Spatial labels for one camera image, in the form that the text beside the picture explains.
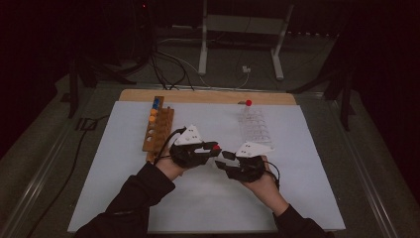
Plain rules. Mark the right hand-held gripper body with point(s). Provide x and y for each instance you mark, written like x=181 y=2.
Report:
x=252 y=149

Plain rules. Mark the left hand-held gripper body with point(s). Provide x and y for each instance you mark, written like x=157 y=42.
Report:
x=189 y=137

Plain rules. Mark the red cap test tube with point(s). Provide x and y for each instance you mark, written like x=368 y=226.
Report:
x=216 y=147
x=248 y=102

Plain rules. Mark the clear plastic test tube rack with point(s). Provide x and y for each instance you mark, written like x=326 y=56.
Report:
x=256 y=127

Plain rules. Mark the wooden test tube rack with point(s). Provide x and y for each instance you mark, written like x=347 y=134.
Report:
x=163 y=129

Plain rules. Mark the orange cap test tube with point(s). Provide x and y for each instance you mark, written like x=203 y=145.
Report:
x=153 y=112
x=152 y=118

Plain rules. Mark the person's left hand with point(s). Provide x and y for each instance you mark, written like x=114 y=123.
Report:
x=170 y=168

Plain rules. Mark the person's right hand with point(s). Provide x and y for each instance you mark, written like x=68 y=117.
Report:
x=267 y=191

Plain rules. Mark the white table mat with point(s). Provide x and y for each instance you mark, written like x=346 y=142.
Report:
x=218 y=125

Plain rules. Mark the white plug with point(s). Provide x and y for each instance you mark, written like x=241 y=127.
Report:
x=246 y=69

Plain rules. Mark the white metal stand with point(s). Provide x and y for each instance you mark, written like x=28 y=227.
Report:
x=203 y=49

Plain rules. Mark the black tripod stand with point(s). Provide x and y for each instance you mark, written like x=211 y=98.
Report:
x=345 y=99
x=73 y=89

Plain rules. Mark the dark equipment with red light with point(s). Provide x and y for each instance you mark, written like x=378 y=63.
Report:
x=143 y=20

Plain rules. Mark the power strip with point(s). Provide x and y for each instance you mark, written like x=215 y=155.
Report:
x=312 y=33

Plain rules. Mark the black floor bracket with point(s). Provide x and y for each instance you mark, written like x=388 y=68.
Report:
x=86 y=124

